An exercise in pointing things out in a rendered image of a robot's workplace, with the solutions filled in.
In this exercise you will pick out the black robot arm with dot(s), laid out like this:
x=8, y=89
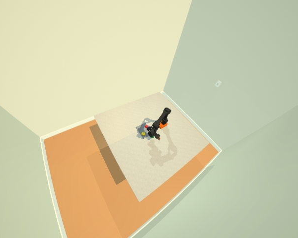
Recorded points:
x=163, y=119

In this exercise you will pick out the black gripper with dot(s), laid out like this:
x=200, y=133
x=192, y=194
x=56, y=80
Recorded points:
x=155, y=134

